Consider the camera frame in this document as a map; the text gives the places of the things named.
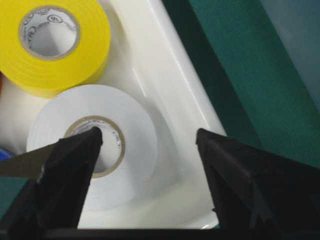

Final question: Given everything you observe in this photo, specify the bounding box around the red tape roll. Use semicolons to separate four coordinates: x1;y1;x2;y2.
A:
0;72;4;96

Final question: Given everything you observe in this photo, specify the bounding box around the yellow tape roll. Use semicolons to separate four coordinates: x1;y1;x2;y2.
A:
0;0;111;98

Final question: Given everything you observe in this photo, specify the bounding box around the blue tape roll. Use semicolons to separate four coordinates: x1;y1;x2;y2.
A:
0;148;15;162

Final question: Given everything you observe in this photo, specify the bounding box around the white plastic case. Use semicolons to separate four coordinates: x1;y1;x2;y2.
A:
0;0;227;230

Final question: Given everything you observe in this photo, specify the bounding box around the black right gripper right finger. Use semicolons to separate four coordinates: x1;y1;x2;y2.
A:
196;128;320;240

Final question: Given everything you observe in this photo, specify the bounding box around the green table cloth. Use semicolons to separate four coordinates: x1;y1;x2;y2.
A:
164;0;320;167

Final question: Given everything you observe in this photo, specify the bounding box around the white tape roll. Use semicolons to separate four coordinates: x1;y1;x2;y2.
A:
26;84;158;211

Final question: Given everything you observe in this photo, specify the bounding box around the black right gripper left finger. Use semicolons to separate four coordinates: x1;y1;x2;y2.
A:
0;127;103;240

